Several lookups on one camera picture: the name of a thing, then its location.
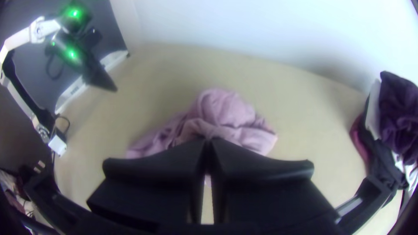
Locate black cable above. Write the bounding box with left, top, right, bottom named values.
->
left=44, top=52, right=66, bottom=81

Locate mauve t-shirt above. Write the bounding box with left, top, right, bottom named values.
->
left=125, top=87, right=278, bottom=160

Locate heap of clothes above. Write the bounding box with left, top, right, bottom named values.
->
left=349, top=70, right=418, bottom=193

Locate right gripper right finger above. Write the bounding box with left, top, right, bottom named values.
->
left=208, top=138, right=341, bottom=226

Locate white laundry basket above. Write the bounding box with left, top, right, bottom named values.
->
left=54, top=50, right=130, bottom=115

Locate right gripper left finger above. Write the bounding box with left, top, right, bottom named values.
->
left=86, top=138, right=207, bottom=226

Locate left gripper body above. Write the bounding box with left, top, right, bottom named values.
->
left=80, top=54, right=118, bottom=93

